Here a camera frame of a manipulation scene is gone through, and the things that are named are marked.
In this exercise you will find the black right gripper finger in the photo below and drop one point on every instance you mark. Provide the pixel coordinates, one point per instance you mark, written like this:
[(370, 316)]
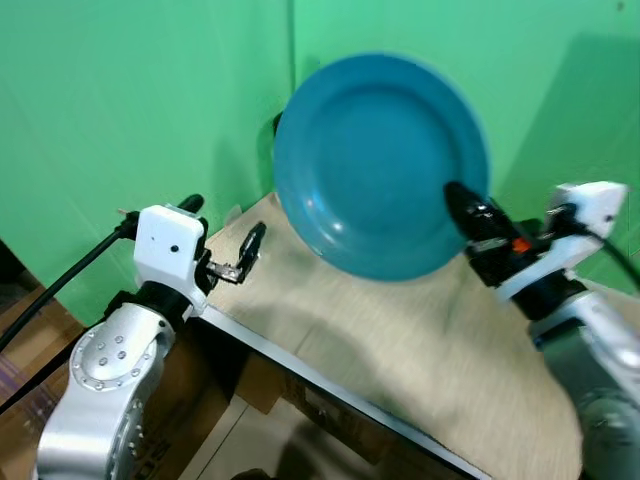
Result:
[(477, 215)]

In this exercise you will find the blue round plate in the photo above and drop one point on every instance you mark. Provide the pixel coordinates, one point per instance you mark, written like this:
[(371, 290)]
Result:
[(370, 160)]

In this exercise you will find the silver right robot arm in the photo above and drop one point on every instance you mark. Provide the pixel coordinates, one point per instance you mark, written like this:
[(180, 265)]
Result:
[(600, 370)]

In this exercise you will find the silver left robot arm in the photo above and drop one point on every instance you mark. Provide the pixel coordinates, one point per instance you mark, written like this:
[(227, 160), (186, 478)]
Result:
[(105, 380)]

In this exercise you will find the plain brown cardboard box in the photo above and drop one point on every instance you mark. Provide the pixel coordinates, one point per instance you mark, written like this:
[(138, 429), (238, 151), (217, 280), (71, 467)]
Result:
[(300, 405)]

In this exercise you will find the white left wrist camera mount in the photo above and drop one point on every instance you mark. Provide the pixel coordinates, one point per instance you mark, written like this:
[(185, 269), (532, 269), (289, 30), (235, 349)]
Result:
[(168, 245)]

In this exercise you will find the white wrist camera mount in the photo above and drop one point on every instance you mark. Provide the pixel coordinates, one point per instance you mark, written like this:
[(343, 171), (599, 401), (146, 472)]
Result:
[(168, 245), (595, 205)]

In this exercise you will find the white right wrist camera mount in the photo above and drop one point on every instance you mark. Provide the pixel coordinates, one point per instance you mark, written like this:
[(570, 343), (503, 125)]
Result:
[(595, 205)]

